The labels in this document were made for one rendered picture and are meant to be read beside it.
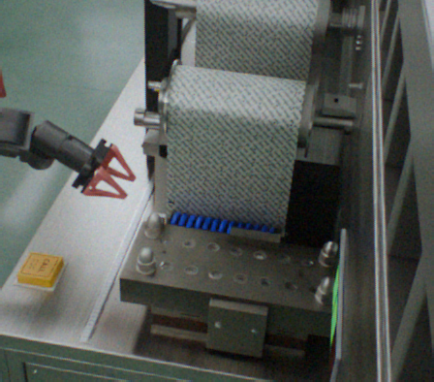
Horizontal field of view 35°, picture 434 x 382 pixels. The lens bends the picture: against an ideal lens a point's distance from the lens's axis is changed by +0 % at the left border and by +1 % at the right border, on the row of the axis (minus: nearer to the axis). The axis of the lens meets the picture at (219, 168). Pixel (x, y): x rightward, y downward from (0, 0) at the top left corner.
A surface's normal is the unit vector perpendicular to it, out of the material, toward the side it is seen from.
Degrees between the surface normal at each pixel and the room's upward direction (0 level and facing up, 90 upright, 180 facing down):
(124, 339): 0
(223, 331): 90
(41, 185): 0
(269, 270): 0
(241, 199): 90
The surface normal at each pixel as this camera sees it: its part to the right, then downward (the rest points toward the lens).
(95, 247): 0.05, -0.81
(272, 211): -0.18, 0.57
